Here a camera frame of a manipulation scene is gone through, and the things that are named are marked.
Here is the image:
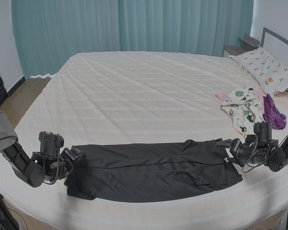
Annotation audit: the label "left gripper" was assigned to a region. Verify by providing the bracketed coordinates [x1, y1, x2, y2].
[58, 148, 79, 171]

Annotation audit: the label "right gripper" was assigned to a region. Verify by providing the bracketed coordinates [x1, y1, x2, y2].
[215, 139, 254, 164]

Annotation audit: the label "black trousers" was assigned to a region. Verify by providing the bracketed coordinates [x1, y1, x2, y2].
[64, 139, 243, 203]

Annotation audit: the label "bed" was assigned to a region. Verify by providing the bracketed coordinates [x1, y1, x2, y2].
[0, 27, 288, 230]

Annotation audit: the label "white printed garment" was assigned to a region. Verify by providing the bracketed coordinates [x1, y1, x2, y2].
[220, 86, 265, 138]

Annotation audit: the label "pink garment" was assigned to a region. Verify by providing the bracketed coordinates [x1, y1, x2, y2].
[215, 91, 265, 116]

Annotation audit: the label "purple garment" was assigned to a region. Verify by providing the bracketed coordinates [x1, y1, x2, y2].
[263, 94, 287, 130]

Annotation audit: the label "white printed pillow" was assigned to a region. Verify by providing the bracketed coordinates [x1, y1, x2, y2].
[232, 46, 288, 97]

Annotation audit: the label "grey bedside table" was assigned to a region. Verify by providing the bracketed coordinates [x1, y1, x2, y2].
[224, 34, 260, 57]

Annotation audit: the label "blue-green curtain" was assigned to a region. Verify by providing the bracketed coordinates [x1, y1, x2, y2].
[12, 0, 120, 79]
[118, 0, 255, 57]

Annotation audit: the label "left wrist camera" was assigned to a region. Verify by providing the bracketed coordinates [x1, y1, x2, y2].
[38, 131, 65, 157]

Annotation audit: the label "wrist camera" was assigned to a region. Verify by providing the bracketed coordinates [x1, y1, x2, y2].
[253, 120, 272, 144]
[38, 131, 65, 157]

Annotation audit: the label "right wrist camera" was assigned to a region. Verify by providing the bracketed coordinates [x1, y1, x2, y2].
[253, 120, 272, 144]

